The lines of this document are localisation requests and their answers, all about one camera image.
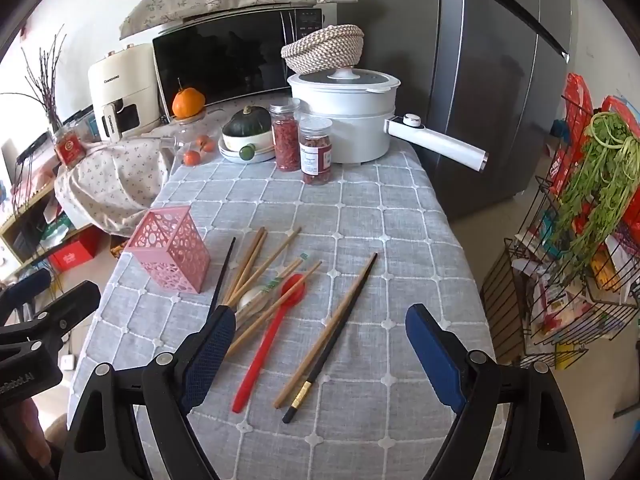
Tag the wooden chopstick with green print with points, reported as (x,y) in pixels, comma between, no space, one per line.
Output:
(280,277)

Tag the red cardboard box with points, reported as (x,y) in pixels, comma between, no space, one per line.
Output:
(72,255)

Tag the red snack packet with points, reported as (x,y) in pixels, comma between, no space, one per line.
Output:
(575,110)

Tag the red tin box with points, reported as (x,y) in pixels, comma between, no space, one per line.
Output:
(70,149)

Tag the large orange fruit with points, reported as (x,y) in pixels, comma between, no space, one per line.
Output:
(189,104)

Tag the white electric cooking pot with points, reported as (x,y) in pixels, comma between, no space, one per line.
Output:
(345,125)

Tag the small tangerine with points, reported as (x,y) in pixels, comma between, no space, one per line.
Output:
(191,157)
(205,144)

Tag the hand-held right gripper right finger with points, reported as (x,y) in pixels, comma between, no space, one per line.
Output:
(435,355)

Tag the red plastic spoon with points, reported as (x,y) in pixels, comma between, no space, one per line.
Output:
(260,365)

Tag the cream air fryer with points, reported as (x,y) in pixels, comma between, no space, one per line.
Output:
(120,80)

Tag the clear jar with red label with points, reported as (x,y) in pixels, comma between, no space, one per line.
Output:
(316,155)

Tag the clear jar of red berries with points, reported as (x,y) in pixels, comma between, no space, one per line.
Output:
(286,145)

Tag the dark green pumpkin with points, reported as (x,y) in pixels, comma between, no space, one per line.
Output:
(247,122)

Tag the white pot lid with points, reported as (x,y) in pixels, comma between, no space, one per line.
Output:
(320,79)

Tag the black chopstick with gold band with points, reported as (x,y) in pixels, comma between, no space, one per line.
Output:
(323,355)

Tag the grey checked tablecloth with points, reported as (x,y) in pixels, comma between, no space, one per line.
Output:
(400,220)

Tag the bunch of green vegetables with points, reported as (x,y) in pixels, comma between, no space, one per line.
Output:
(585,185)

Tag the small green round fruit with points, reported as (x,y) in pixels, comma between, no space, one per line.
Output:
(246,153)

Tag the person's left hand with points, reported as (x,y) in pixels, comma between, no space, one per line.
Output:
(27,425)

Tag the white spoon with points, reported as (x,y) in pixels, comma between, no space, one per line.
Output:
(250,299)

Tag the light wooden chopstick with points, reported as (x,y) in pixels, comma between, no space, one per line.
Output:
(245,260)
(252,261)
(275,255)
(260,322)

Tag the grey refrigerator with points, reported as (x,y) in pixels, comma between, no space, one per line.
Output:
(475,110)

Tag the floral cloth with small print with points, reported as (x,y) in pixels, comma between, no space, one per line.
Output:
(115,185)

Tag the brown chopstick with dark tip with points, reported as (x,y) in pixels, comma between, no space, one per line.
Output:
(320,338)

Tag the black microwave oven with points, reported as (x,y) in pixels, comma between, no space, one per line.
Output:
(225,60)

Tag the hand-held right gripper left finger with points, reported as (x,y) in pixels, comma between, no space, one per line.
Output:
(210,355)

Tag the pink perforated utensil holder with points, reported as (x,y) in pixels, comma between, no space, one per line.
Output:
(170,255)

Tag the dried twigs bunch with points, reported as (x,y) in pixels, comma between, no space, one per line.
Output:
(45,90)

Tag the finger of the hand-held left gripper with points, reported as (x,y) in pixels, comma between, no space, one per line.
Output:
(27,285)
(65,305)

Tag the white plate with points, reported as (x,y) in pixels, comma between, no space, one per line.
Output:
(265,156)

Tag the thin black chopstick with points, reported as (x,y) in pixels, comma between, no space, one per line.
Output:
(223,272)

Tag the clear glass jar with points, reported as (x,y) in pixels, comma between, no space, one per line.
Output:
(185,132)

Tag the wooden shelf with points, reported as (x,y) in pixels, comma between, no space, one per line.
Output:
(20,220)

